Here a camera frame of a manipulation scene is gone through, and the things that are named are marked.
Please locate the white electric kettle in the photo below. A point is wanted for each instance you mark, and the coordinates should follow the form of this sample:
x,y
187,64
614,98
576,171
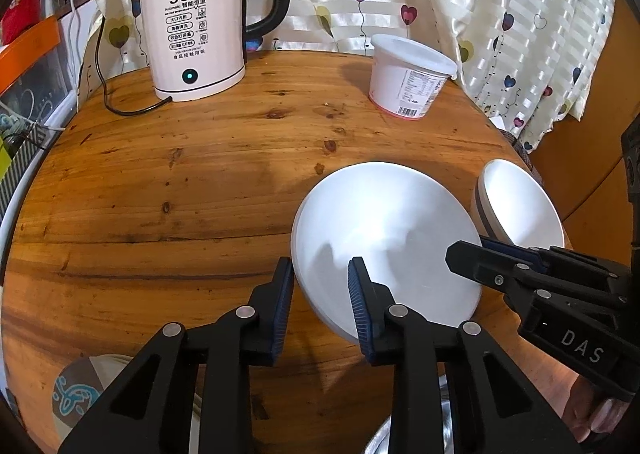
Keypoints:
x,y
196,48

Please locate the green plate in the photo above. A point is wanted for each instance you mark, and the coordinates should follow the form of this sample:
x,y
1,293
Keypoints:
x,y
113,404

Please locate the white plastic tub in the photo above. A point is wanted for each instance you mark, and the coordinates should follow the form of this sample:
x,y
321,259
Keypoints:
x,y
407,76

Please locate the heart pattern curtain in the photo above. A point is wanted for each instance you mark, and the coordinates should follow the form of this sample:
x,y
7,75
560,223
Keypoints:
x,y
526,64

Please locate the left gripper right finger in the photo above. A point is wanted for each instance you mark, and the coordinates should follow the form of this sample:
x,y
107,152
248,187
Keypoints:
x,y
494,406

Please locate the small white blue-striped bowl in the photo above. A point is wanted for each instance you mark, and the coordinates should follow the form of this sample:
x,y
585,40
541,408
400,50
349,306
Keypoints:
x,y
509,205

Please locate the orange lid storage bin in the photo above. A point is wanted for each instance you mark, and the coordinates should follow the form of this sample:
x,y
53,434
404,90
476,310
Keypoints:
x,y
35,86

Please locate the chevron pattern tray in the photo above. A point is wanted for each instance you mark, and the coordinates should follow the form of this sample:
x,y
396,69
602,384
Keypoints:
x,y
26,143

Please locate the stainless steel bowl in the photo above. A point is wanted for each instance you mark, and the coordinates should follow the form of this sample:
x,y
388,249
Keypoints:
x,y
428,430

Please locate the large white blue-striped bowl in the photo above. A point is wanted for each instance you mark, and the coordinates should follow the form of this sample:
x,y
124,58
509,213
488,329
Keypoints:
x,y
401,223

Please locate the right hand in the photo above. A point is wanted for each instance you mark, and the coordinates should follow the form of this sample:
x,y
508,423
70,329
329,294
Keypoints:
x,y
585,412

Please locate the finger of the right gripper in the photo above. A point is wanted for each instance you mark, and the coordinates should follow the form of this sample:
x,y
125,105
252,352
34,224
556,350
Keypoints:
x,y
548,260
509,276

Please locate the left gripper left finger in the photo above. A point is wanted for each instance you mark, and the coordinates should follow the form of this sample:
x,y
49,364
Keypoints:
x,y
219,357

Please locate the red snack package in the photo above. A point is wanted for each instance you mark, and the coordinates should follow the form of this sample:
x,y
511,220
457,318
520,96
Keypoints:
x,y
20,16

